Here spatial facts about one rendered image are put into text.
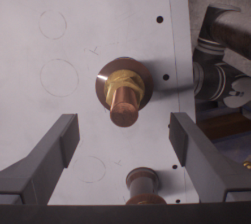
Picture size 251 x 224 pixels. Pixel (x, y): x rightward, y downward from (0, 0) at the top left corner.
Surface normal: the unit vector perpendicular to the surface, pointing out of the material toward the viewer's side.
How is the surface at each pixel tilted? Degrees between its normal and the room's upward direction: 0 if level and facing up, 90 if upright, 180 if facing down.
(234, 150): 0
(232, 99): 17
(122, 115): 0
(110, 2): 0
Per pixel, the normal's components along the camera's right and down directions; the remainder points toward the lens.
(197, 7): 0.00, 0.30
